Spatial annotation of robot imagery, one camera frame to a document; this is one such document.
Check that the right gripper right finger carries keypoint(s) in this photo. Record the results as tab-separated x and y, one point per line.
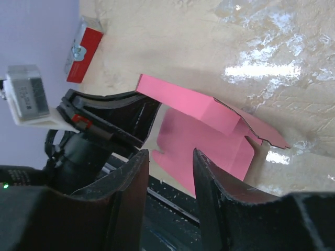
236	216

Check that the red white toothpaste box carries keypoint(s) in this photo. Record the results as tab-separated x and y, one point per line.
83	48

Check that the pink paper box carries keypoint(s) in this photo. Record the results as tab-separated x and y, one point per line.
197	121

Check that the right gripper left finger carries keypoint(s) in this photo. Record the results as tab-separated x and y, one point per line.
106	215

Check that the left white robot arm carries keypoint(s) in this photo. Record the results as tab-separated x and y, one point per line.
74	163

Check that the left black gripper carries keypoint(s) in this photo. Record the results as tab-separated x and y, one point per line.
125	117

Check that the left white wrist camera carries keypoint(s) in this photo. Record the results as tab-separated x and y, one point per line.
23	90

